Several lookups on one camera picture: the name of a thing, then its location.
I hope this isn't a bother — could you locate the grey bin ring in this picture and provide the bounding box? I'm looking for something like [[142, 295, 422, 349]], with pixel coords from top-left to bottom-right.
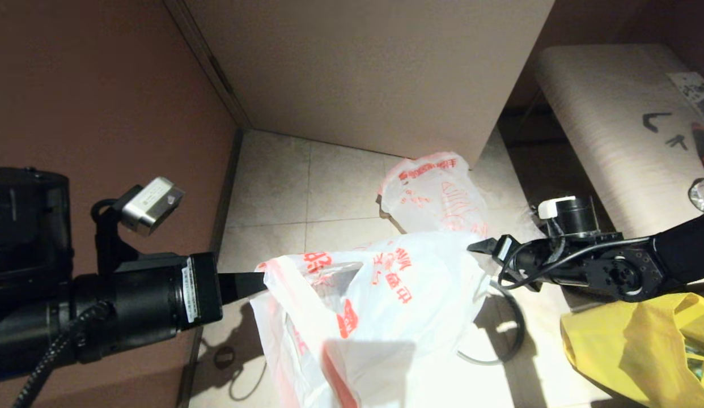
[[457, 280, 526, 367]]

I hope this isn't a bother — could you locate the yellow plastic bag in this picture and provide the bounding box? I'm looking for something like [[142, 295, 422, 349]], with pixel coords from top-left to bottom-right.
[[559, 293, 704, 408]]

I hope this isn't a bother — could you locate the dark baseboard strip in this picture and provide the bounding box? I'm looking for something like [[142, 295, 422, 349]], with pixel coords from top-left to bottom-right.
[[178, 129, 244, 408]]

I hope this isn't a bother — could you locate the black metal table leg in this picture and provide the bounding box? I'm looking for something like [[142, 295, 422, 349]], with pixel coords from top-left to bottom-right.
[[504, 91, 557, 152]]

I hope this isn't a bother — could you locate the white wood-grain table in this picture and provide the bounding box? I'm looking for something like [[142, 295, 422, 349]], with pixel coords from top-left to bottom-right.
[[533, 45, 704, 239]]

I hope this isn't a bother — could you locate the printed paper sheet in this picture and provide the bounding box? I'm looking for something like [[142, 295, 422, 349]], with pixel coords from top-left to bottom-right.
[[667, 73, 704, 122]]

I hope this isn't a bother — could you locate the large beige cabinet box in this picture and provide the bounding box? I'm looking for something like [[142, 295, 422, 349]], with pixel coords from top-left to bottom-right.
[[185, 0, 557, 171]]

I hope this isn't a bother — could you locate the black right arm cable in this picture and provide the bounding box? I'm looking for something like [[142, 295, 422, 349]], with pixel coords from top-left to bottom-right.
[[497, 235, 653, 292]]

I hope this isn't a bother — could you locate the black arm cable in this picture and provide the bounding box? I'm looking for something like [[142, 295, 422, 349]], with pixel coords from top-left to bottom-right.
[[12, 300, 113, 408], [497, 235, 653, 292]]

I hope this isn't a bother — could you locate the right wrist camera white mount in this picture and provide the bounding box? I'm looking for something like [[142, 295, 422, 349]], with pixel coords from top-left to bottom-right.
[[538, 195, 577, 220]]

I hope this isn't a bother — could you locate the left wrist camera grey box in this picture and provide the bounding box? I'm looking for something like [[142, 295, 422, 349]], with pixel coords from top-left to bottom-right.
[[121, 177, 185, 236]]

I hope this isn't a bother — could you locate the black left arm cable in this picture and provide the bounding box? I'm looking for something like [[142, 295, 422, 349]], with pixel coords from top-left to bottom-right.
[[12, 300, 113, 408]]

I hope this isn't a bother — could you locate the black angle bracket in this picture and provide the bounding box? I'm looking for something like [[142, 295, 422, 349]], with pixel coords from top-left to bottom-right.
[[641, 113, 672, 134]]

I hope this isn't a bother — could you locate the dark door frame strip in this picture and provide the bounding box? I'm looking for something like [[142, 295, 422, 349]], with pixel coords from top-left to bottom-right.
[[162, 0, 252, 133]]

